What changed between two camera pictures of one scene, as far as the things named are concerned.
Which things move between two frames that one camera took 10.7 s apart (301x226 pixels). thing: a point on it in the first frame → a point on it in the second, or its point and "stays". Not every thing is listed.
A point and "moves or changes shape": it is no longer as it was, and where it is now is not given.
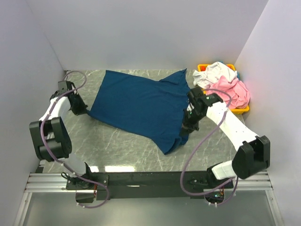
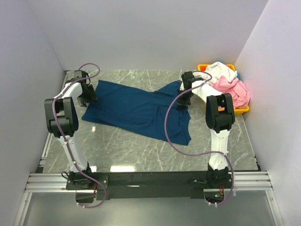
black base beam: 148,185 stays
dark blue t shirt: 152,112 moves or changes shape
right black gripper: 186,126 → 181,104
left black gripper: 82,108 → 92,98
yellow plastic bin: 242,110 stays
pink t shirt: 240,94 stays
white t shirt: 205,78 stays
